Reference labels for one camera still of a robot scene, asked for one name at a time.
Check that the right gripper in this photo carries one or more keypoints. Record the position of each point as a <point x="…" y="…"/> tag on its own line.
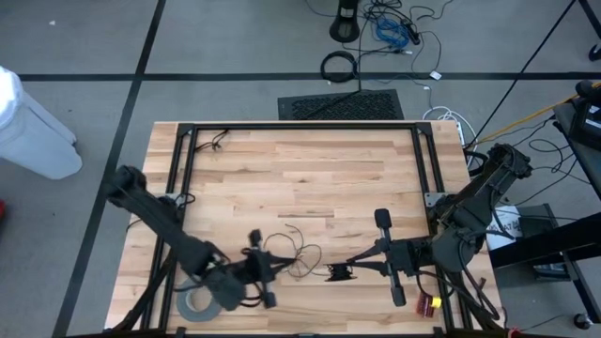
<point x="406" y="256"/>

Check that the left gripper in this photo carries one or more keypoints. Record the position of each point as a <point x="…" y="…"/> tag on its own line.
<point x="260" y="270"/>

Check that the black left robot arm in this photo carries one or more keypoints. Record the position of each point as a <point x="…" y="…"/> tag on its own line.
<point x="159" y="220"/>

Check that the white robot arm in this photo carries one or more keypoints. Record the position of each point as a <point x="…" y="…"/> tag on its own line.
<point x="33" y="136"/>

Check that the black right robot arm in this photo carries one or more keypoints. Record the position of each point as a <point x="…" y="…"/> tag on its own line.
<point x="479" y="206"/>

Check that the black floor mat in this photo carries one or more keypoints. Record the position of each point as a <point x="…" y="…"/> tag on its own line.
<point x="343" y="105"/>

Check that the black equipment cart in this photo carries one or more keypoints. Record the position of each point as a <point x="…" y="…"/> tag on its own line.
<point x="540" y="244"/>

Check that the white plug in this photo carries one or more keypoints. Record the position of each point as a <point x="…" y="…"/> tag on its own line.
<point x="435" y="75"/>

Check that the black caster wheel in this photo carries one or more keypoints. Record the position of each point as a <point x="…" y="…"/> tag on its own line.
<point x="583" y="321"/>

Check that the black power strip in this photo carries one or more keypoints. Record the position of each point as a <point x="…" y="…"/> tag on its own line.
<point x="412" y="33"/>

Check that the black electronic device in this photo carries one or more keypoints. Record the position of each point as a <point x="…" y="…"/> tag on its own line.
<point x="591" y="127"/>

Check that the grey duct tape roll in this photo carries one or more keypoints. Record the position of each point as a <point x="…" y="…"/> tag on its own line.
<point x="188" y="310"/>

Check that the black aluminium table frame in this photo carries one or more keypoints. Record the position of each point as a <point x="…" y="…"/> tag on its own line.
<point x="305" y="126"/>

